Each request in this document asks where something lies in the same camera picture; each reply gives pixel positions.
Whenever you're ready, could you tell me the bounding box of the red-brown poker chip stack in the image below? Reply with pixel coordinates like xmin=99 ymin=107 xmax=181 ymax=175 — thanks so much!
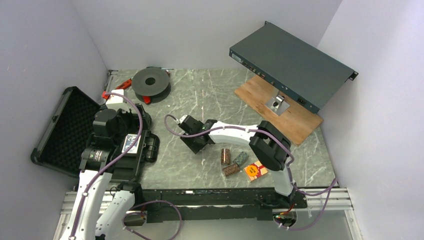
xmin=220 ymin=148 xmax=231 ymax=166

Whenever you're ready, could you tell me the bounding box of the grey-green poker chip stack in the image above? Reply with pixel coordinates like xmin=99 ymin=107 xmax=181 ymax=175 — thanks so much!
xmin=233 ymin=151 xmax=249 ymax=167

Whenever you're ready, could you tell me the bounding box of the black poker set case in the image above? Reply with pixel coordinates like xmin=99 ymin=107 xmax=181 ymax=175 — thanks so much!
xmin=30 ymin=86 xmax=160 ymax=183

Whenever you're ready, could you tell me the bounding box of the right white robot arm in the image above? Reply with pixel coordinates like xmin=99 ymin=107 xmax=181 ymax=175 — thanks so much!
xmin=177 ymin=115 xmax=295 ymax=208

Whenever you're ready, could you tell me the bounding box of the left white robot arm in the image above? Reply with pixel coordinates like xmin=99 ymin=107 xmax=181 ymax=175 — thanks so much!
xmin=61 ymin=105 xmax=151 ymax=240

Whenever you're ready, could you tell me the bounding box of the blue playing card deck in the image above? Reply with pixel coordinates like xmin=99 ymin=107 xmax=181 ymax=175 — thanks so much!
xmin=121 ymin=134 xmax=140 ymax=154

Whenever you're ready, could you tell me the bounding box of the red clamp under spool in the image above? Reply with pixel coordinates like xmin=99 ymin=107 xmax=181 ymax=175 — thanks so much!
xmin=142 ymin=96 xmax=152 ymax=105

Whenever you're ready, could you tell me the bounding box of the dark brown poker chip stack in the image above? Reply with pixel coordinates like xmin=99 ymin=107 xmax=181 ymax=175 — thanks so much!
xmin=222 ymin=163 xmax=240 ymax=178

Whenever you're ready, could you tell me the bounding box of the black filament spool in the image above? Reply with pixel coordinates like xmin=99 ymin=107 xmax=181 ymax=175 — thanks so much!
xmin=131 ymin=67 xmax=171 ymax=103

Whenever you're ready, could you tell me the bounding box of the red yellow card box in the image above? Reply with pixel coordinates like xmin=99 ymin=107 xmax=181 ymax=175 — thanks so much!
xmin=243 ymin=160 xmax=268 ymax=182

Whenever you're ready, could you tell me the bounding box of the wooden board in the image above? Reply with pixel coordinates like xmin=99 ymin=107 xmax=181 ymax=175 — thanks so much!
xmin=234 ymin=76 xmax=323 ymax=146

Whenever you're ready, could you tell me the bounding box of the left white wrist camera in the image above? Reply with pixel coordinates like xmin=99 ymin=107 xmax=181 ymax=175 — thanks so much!
xmin=102 ymin=91 xmax=130 ymax=113

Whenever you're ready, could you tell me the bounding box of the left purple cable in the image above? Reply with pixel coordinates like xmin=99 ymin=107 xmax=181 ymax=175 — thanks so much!
xmin=67 ymin=91 xmax=145 ymax=239

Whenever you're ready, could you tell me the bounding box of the purple cable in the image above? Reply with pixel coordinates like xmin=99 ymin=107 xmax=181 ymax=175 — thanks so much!
xmin=163 ymin=114 xmax=339 ymax=232
xmin=67 ymin=91 xmax=145 ymax=239

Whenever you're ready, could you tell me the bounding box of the red handled tool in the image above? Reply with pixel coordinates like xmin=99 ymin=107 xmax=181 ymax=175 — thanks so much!
xmin=115 ymin=78 xmax=132 ymax=90

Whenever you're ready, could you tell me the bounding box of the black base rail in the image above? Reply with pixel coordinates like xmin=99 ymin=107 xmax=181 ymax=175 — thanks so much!
xmin=134 ymin=187 xmax=308 ymax=223

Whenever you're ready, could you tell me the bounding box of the metal bracket stand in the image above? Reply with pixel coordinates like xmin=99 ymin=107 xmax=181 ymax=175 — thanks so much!
xmin=265 ymin=94 xmax=290 ymax=116

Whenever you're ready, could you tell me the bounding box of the dark teal network switch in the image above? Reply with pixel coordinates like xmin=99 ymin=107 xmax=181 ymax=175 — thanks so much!
xmin=229 ymin=21 xmax=358 ymax=114

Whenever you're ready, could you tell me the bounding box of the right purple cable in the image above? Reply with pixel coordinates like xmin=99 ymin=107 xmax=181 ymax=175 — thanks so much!
xmin=163 ymin=114 xmax=339 ymax=232

